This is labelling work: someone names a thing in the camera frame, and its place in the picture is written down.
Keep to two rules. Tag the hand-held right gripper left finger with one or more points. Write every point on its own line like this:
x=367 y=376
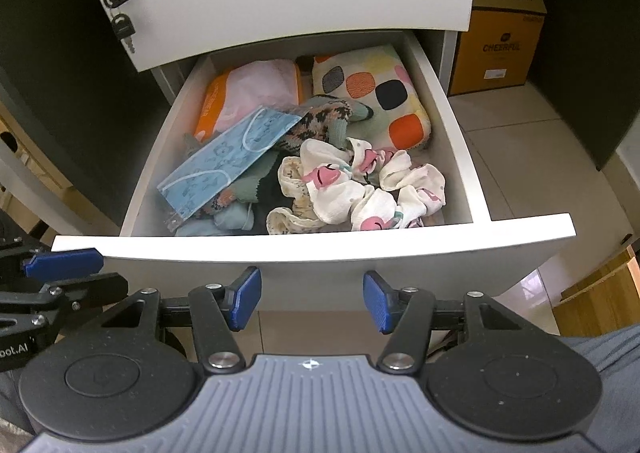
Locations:
x=245 y=298

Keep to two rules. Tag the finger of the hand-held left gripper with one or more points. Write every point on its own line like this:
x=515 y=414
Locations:
x=90 y=288
x=62 y=262

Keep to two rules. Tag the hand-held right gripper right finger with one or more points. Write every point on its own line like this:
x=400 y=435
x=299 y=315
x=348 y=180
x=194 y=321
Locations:
x=377 y=300

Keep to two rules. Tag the person's left leg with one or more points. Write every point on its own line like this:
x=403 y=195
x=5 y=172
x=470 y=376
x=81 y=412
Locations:
x=10 y=408

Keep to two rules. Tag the person's leg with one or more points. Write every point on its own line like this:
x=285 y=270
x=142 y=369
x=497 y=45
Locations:
x=610 y=383
x=10 y=408

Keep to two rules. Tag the light blue sock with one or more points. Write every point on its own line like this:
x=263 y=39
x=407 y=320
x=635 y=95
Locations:
x=232 y=220

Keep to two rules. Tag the white scrunchie with pink print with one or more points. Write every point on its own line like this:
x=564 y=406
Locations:
x=340 y=193

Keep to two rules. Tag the cream floral scrunchie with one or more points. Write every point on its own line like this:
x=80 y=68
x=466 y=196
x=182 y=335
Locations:
x=290 y=178

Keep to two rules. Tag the blue face mask in wrapper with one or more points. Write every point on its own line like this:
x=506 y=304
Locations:
x=220 y=158

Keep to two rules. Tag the knitted patterned sock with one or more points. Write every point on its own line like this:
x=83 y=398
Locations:
x=320 y=120

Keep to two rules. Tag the cream pouch with coloured squares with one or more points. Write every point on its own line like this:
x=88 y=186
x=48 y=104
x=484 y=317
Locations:
x=390 y=98

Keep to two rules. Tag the orange tissue packet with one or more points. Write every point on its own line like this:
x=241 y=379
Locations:
x=240 y=88

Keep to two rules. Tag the light wooden furniture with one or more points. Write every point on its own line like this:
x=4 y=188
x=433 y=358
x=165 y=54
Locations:
x=605 y=288

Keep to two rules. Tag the person's right leg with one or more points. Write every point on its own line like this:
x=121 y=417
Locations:
x=610 y=383

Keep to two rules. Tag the orange cardboard box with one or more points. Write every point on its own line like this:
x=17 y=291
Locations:
x=500 y=43

